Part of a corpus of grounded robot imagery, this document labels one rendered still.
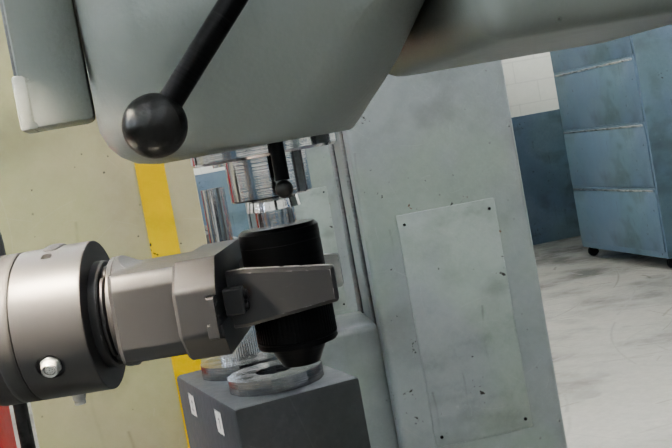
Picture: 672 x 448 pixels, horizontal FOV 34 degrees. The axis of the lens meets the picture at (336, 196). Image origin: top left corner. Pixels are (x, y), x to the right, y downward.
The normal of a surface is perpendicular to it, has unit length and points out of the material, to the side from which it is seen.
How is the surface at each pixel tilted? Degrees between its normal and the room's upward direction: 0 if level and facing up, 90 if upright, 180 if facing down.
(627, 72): 90
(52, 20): 90
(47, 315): 76
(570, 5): 117
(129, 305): 90
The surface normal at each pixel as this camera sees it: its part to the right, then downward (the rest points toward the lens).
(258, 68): 0.26, 0.47
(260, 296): -0.05, 0.07
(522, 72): 0.20, 0.01
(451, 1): -0.96, 0.18
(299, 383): 0.54, -0.05
